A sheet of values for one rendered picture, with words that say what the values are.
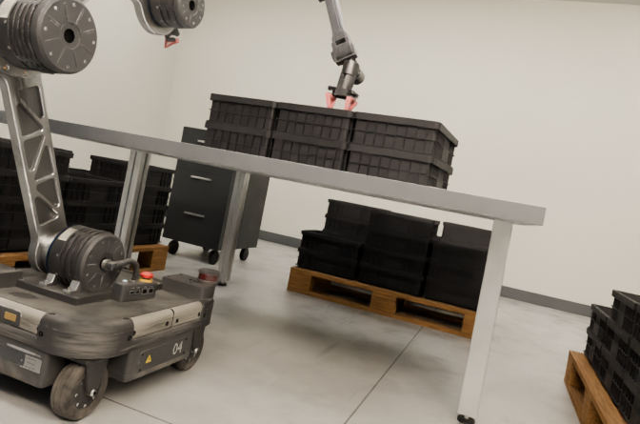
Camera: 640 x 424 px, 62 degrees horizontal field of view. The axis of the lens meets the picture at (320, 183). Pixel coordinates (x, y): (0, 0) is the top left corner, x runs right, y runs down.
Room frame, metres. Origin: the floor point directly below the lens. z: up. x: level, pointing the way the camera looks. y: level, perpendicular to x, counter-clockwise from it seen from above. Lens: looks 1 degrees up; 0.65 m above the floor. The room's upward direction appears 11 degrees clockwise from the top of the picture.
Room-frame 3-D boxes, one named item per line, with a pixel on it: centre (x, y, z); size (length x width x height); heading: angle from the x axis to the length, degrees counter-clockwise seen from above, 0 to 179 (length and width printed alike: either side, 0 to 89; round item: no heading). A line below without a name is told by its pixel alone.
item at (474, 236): (3.53, -1.06, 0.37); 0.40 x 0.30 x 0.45; 71
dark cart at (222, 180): (3.93, 0.70, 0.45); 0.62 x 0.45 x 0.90; 161
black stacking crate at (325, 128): (2.06, -0.01, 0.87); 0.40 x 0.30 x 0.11; 157
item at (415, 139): (1.94, -0.28, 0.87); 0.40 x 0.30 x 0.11; 157
